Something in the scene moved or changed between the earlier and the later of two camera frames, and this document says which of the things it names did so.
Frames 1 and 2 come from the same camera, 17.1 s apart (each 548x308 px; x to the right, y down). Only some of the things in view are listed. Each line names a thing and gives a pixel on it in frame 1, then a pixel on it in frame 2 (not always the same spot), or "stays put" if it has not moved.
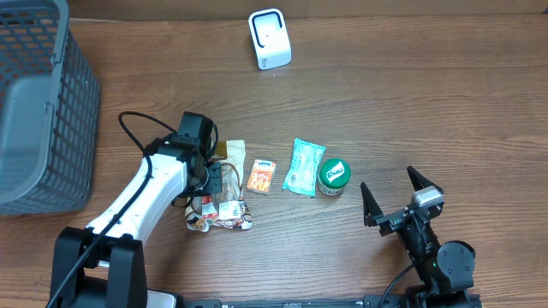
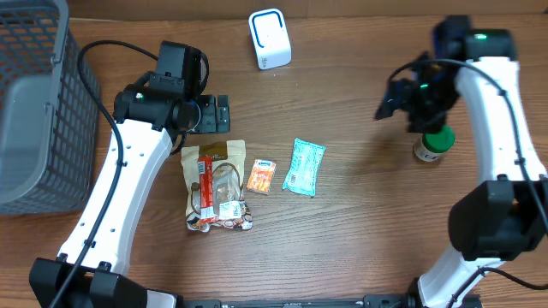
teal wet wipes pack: [306, 162] stays put
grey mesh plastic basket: [49, 110] stays put
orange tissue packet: [261, 176] stays put
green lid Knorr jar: [334, 174] → [430, 145]
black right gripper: [392, 221] → [396, 98]
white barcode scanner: [271, 38] stays put
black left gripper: [215, 178] → [211, 114]
